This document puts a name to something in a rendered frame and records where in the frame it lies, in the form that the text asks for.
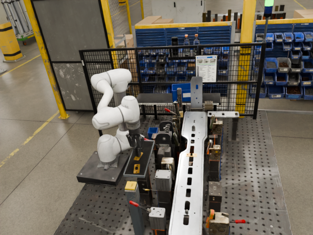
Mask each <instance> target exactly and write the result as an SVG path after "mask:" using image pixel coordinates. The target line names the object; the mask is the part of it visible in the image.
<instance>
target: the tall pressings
mask: <svg viewBox="0 0 313 235"><path fill-rule="evenodd" d="M19 4H20V7H21V9H22V11H23V14H24V16H25V19H26V21H27V24H26V22H25V19H24V17H23V14H22V12H21V9H20V7H19ZM19 4H18V2H17V1H15V2H13V3H11V5H12V8H13V11H14V14H15V16H14V14H13V11H12V8H11V6H10V4H7V6H8V8H9V11H10V13H11V15H12V18H13V20H15V17H16V20H17V22H18V25H19V28H20V30H19V28H18V25H17V22H16V21H14V23H15V25H16V27H17V29H16V28H15V26H14V24H13V23H12V21H11V18H10V16H9V13H8V11H7V8H6V5H5V4H3V7H4V9H5V11H6V14H7V16H8V19H9V21H10V22H11V25H12V29H13V30H14V33H15V35H18V34H20V35H21V33H22V35H23V34H24V33H28V32H29V31H32V30H33V29H32V26H31V23H30V22H29V20H28V18H27V16H26V13H25V11H24V8H23V6H22V3H21V1H19ZM27 25H28V27H27ZM17 30H18V31H17ZM20 31H21V33H20Z"/></svg>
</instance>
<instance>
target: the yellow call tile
mask: <svg viewBox="0 0 313 235"><path fill-rule="evenodd" d="M136 184H137V182H134V181H127V184H126V187H125V190H135V187H136Z"/></svg>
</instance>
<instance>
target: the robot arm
mask: <svg viewBox="0 0 313 235"><path fill-rule="evenodd" d="M131 79H132V76H131V73H130V71H129V70H127V69H113V70H110V71H107V72H103V73H100V74H95V75H93V76H92V77H91V84H92V86H93V87H94V88H95V89H96V90H97V91H99V92H100V93H103V94H104V95H103V97H102V99H101V101H100V102H99V104H98V107H97V111H98V112H97V114H95V115H94V117H93V119H92V123H93V126H94V127H95V128H96V129H98V130H105V129H109V128H112V127H115V126H117V125H118V126H119V128H118V130H117V133H116V136H114V137H113V136H111V135H108V134H105V135H102V136H101V137H99V139H98V142H97V151H98V155H99V158H100V162H99V164H98V166H97V168H98V169H99V168H104V170H105V171H107V170H108V168H117V163H118V160H119V158H120V155H119V153H120V152H123V151H126V150H128V149H130V148H133V151H134V152H135V156H137V154H138V157H140V156H141V151H142V150H141V149H142V148H143V145H144V137H145V136H144V135H141V133H140V118H139V116H140V110H139V105H138V102H137V99H136V98H135V97H134V96H126V89H127V86H128V84H129V83H130V81H131ZM113 95H114V99H115V105H116V107H115V108H113V107H108V104H109V102H110V101H111V98H112V96H113ZM140 137H141V141H140ZM136 142H137V146H138V148H137V146H136Z"/></svg>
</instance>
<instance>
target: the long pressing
mask: <svg viewBox="0 0 313 235"><path fill-rule="evenodd" d="M194 120H195V122H194ZM193 125H194V126H195V128H196V130H195V131H192V126H193ZM192 134H195V137H191V135H192ZM207 135H208V113H207V112H201V111H186V112H185V113H184V119H183V125H182V131H181V136H182V137H183V138H184V139H186V140H187V148H186V150H185V151H183V152H181V153H180V154H179V160H178V166H177V175H176V182H175V189H174V195H173V202H172V208H171V215H170V224H169V230H168V235H202V228H203V185H204V141H205V140H206V138H207ZM191 140H195V142H194V144H191ZM191 146H194V153H197V157H193V166H189V158H190V157H186V153H190V147H191ZM188 168H192V174H188ZM188 178H192V181H191V185H187V179H188ZM181 186H182V187H181ZM186 189H191V196H190V197H186ZM186 201H189V202H190V209H189V210H188V212H189V213H188V214H185V209H184V208H185V202H186ZM184 215H189V224H188V225H184V224H183V222H184Z"/></svg>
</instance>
